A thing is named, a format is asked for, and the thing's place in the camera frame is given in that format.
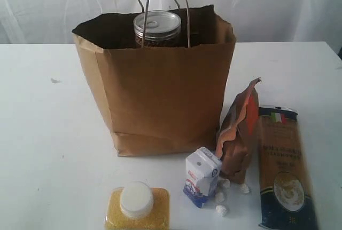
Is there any brown orange snack pouch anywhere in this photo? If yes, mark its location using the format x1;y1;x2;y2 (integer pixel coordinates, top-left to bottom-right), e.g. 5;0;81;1
215;77;261;184

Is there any yellow millet bottle white cap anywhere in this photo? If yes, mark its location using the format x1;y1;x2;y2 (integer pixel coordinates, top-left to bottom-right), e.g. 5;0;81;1
104;181;170;229

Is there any clear can with pull-tab lid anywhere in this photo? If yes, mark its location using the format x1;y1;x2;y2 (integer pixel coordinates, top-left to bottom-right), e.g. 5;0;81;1
144;11;181;47

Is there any white candy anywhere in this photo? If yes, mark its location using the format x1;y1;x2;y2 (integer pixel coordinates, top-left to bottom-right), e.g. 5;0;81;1
215;192;226;203
220;179;231;189
239;183;251;194
215;204;228;217

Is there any white blue milk carton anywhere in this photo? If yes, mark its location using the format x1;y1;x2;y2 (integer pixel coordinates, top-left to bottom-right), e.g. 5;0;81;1
183;147;222;208

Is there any spaghetti package dark blue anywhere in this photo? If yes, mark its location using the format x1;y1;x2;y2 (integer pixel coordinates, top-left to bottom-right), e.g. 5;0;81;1
258;106;319;229

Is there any brown paper shopping bag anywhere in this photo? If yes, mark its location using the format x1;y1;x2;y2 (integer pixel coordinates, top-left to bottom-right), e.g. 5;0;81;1
72;5;236;157

